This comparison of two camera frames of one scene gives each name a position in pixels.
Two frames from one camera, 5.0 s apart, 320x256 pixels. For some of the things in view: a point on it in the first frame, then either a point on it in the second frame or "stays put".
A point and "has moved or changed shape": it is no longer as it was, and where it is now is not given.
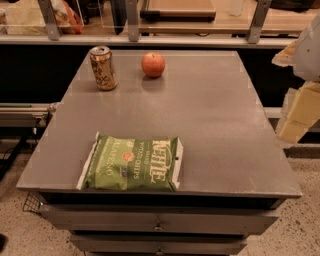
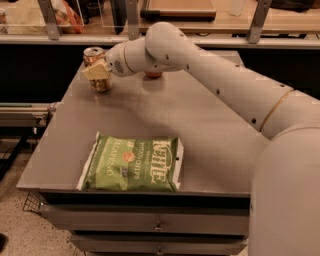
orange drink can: (103, 68) has moved or changed shape
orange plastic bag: (68, 21) stays put
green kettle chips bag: (132, 164) stays put
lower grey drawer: (157, 245) stays put
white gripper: (309, 53) to (115, 60)
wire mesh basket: (32, 201) stays put
